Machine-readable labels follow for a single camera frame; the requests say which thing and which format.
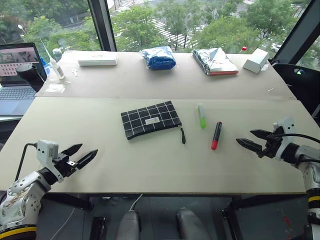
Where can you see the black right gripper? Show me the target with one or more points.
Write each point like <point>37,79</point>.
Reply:
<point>271,146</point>

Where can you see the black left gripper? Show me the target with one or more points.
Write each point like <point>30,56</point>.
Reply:
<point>65,165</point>

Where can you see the black marker with red cap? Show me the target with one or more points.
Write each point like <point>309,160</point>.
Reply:
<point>217,135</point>

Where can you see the green highlighter pen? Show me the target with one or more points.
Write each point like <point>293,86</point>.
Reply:
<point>202,117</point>

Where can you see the black white-grid pencil case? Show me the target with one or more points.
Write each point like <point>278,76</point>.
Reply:
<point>150,120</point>

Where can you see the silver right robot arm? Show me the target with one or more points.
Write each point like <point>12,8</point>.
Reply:
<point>311,172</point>

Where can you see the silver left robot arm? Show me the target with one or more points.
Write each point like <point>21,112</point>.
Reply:
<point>22,190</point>

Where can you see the laptop computer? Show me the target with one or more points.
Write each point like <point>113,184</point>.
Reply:
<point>15,75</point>

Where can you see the small white wrapper scrap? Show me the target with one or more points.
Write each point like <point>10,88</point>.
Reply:
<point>270,89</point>

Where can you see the clear plastic bag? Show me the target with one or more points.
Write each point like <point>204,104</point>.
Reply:
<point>56,87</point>

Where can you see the small white cardboard box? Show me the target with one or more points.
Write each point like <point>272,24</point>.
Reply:
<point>256,60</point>

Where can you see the silver foil package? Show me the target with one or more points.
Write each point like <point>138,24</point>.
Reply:
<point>215,62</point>

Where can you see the white tube with long nozzle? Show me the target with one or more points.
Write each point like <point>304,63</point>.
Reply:
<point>57,68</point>

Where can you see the blue packet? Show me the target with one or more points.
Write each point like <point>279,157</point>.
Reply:
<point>45,66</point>

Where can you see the black round device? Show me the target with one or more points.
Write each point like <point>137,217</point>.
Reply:
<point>30,73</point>

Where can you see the flat white box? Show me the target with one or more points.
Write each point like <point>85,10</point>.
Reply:
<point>97,60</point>

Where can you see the grey-green bottle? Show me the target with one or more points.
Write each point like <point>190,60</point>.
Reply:
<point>57,53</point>

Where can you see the blue cloth in plastic bag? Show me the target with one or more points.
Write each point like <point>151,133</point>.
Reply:
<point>158,58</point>

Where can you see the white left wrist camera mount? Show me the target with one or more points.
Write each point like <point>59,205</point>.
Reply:
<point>46,150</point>

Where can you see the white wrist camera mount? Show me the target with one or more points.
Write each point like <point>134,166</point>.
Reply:
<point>46,150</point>
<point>286,126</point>

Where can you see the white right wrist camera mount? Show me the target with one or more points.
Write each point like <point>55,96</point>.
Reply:
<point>286,126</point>

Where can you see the black table frame bar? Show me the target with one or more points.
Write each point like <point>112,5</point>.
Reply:
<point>70,201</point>

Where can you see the black floor bracket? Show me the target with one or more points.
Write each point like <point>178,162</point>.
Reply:
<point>98,228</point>

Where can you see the black table leg frame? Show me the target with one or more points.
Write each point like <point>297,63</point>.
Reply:
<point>231,220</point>

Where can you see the slanted dark window frame post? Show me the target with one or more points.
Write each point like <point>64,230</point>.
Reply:
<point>297,27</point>

